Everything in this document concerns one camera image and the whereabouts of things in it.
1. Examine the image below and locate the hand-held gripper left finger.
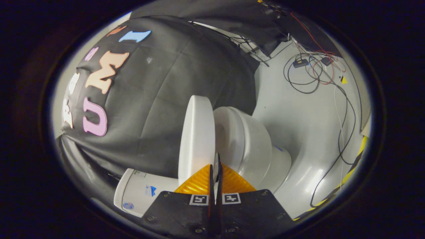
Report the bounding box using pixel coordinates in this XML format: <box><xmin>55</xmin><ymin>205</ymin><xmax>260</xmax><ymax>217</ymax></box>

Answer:
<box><xmin>141</xmin><ymin>164</ymin><xmax>214</xmax><ymax>239</ymax></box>

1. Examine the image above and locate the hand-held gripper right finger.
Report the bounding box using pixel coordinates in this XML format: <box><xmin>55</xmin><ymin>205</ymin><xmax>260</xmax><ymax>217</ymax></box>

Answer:
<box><xmin>215</xmin><ymin>163</ymin><xmax>294</xmax><ymax>239</ymax></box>

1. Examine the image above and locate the white toilet lid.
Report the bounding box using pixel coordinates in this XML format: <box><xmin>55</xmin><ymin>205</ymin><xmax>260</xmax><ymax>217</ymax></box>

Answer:
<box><xmin>178</xmin><ymin>95</ymin><xmax>222</xmax><ymax>186</ymax></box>

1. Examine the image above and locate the white toilet tank cover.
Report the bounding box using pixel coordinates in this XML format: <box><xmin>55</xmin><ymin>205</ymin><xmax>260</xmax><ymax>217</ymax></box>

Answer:
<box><xmin>114</xmin><ymin>168</ymin><xmax>134</xmax><ymax>213</ymax></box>

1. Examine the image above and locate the black backdrop cloth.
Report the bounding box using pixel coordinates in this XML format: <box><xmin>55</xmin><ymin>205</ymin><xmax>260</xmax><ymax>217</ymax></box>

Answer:
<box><xmin>131</xmin><ymin>0</ymin><xmax>289</xmax><ymax>57</ymax></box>
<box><xmin>56</xmin><ymin>15</ymin><xmax>261</xmax><ymax>206</ymax></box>

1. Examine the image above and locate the yellow black floor tape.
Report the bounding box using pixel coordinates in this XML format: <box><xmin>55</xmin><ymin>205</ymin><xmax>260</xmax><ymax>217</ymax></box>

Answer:
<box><xmin>292</xmin><ymin>134</ymin><xmax>369</xmax><ymax>221</ymax></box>

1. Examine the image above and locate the black tripod light stand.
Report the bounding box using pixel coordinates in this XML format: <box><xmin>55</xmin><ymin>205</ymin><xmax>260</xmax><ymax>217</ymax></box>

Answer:
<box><xmin>189</xmin><ymin>21</ymin><xmax>270</xmax><ymax>67</ymax></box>

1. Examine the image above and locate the long black cable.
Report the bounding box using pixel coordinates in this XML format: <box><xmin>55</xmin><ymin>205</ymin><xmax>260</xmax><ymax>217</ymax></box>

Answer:
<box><xmin>310</xmin><ymin>56</ymin><xmax>358</xmax><ymax>208</ymax></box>

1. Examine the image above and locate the looped black cable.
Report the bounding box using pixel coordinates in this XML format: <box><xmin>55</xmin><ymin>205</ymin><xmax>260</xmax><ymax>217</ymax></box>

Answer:
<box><xmin>284</xmin><ymin>53</ymin><xmax>321</xmax><ymax>94</ymax></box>

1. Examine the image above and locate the red cable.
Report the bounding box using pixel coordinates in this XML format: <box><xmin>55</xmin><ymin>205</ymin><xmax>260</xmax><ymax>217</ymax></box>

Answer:
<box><xmin>291</xmin><ymin>13</ymin><xmax>346</xmax><ymax>85</ymax></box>

